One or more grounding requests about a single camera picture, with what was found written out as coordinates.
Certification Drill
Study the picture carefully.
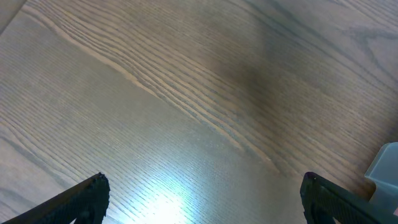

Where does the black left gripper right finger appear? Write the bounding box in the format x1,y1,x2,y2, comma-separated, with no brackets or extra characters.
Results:
300,172,397,224

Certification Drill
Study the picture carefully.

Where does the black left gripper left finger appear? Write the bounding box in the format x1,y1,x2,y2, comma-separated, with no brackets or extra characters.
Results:
4,173,110,224

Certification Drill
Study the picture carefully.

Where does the clear plastic storage bin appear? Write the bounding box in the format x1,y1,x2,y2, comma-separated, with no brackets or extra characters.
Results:
364,142,398,215

